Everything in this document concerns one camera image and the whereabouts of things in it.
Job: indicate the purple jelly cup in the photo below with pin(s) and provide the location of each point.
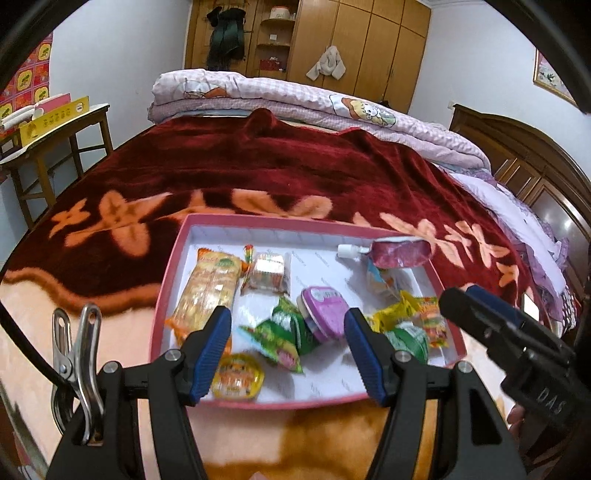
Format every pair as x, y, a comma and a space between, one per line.
324, 310

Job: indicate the smartphone with lit screen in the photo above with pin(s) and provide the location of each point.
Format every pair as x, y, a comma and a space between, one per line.
529, 307

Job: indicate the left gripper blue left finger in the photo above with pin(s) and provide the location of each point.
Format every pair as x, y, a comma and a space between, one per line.
202, 352

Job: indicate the small wooden side table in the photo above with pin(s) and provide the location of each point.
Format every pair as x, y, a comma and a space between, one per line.
35, 154

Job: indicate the green snack packet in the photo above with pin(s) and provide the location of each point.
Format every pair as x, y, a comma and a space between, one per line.
283, 338
408, 337

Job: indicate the orange jelly cup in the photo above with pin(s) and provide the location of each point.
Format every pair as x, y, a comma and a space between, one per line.
238, 377

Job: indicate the small clear snack packet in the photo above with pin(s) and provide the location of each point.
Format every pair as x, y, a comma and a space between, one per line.
270, 272

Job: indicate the metal clip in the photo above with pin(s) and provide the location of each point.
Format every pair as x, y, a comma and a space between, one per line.
75, 363

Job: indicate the folded pink checkered quilt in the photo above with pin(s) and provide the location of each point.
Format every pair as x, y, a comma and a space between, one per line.
195, 90

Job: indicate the yellow candy packet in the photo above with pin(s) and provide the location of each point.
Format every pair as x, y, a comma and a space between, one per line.
388, 318

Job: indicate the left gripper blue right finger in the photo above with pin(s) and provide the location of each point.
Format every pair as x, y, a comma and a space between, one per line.
373, 355

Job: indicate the right hand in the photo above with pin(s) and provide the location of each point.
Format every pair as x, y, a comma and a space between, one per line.
515, 420

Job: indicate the yellow box on table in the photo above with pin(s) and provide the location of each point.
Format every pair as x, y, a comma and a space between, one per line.
45, 123

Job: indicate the blue clear cookie packet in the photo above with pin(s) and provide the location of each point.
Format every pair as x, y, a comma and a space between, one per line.
386, 283

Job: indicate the framed wall picture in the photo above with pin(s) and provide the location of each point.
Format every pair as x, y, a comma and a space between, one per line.
544, 76

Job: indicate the red floral plush blanket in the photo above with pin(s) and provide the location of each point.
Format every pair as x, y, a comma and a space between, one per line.
109, 237

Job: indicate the white hanging cloth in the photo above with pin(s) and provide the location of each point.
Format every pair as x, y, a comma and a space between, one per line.
329, 64

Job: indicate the red yellow patterned board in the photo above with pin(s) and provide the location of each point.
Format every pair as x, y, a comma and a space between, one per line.
31, 82

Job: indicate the orange gummy packet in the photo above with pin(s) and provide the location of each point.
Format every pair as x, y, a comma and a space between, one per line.
425, 313

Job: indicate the lavender ruffled bedsheet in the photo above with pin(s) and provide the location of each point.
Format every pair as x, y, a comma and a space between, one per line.
543, 253

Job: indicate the long orange biscuit packet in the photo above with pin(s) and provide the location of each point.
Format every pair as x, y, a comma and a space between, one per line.
212, 282

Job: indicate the wooden wardrobe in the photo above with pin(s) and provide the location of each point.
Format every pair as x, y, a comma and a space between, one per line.
381, 43

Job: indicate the wooden headboard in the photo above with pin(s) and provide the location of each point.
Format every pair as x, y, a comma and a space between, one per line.
539, 172

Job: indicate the pink drink pouch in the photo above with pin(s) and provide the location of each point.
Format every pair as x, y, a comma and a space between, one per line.
390, 252

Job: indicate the dark green hanging coat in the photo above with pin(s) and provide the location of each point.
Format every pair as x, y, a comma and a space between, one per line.
227, 43

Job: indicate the pink cardboard box tray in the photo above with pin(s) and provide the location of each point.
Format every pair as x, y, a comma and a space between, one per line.
330, 374

